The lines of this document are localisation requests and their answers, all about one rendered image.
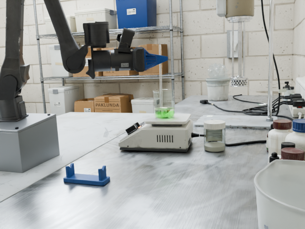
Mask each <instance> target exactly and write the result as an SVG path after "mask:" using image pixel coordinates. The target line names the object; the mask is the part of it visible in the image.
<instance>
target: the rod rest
mask: <svg viewBox="0 0 305 229"><path fill-rule="evenodd" d="M65 168H66V176H65V177H64V178H63V180H64V182H66V183H75V184H89V185H98V186H104V185H105V184H107V183H108V182H109V181H110V176H107V173H106V166H105V165H103V166H102V168H101V169H100V168H99V169H98V175H90V174H75V171H74V163H71V164H70V166H66V167H65Z"/></svg>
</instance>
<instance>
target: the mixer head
mask: <svg viewBox="0 0 305 229"><path fill-rule="evenodd" d="M216 14H217V15H218V16H219V17H225V18H226V19H227V21H228V22H229V23H232V22H234V23H238V22H242V23H243V22H244V21H245V22H250V20H251V19H252V17H253V16H254V0H216Z"/></svg>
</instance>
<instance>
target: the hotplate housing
mask: <svg viewBox="0 0 305 229"><path fill-rule="evenodd" d="M194 137H199V134H196V133H194V132H193V121H192V120H191V119H190V120H189V121H188V122H187V123H186V124H145V125H144V126H143V127H141V128H140V129H138V130H137V131H135V132H133V133H132V134H130V135H128V136H127V137H125V138H123V139H122V140H120V142H119V143H118V146H119V147H120V150H140V151H173V152H187V150H188V148H189V146H190V144H191V142H192V139H193V138H194Z"/></svg>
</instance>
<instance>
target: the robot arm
mask: <svg viewBox="0 0 305 229"><path fill-rule="evenodd" d="M43 1H44V3H45V6H46V8H47V11H48V14H49V16H50V19H51V21H52V24H53V27H54V30H55V32H56V35H57V37H58V40H59V45H60V53H61V58H62V63H63V67H64V69H65V70H66V71H67V72H70V73H72V74H76V73H79V72H81V71H82V70H83V69H84V67H85V64H86V58H85V57H86V55H87V53H88V51H89V46H91V59H88V68H89V69H88V71H87V72H86V74H87V75H89V76H90V77H91V78H92V79H94V78H95V76H96V75H95V72H100V71H111V70H112V71H122V70H135V71H137V72H143V71H145V70H148V69H150V68H152V67H154V66H156V65H158V64H161V63H163V62H165V61H167V60H168V57H167V56H163V55H155V54H150V53H148V52H147V51H146V50H145V49H144V48H143V47H136V48H135V49H133V48H130V47H131V43H132V40H133V37H134V35H135V31H134V30H130V29H127V28H123V30H122V33H121V34H118V36H117V39H116V40H117V41H118V42H119V45H118V49H117V48H114V50H93V48H106V44H107V43H110V39H109V23H108V22H106V21H104V22H96V21H95V23H83V30H84V40H85V45H82V46H81V48H80V47H79V46H78V44H77V42H76V41H75V39H74V37H73V34H72V33H71V30H70V27H69V24H68V22H67V19H66V16H65V13H64V10H63V8H62V5H61V3H60V0H43ZM24 2H25V0H6V25H5V58H4V61H3V64H2V67H1V70H0V122H17V121H19V120H21V119H23V118H25V117H27V116H29V114H27V113H26V107H25V102H24V101H23V97H22V95H19V94H20V93H21V90H22V88H23V87H24V86H25V85H26V83H27V80H29V79H30V77H29V69H30V64H26V65H25V63H24V60H23V30H24Z"/></svg>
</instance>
